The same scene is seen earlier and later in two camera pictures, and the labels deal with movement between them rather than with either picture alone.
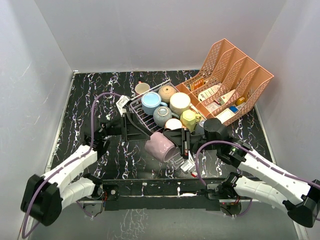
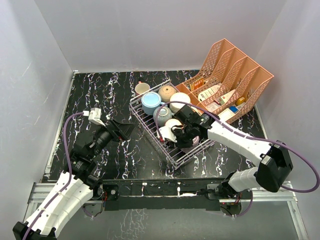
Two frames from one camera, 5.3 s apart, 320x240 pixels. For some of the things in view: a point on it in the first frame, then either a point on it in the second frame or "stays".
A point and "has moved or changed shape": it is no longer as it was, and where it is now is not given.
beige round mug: (166, 91) stays
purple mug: (160, 146) has moved or changed shape
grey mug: (162, 114) stays
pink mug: (173, 123) stays
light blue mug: (151, 101) stays
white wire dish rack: (165, 108) → (175, 155)
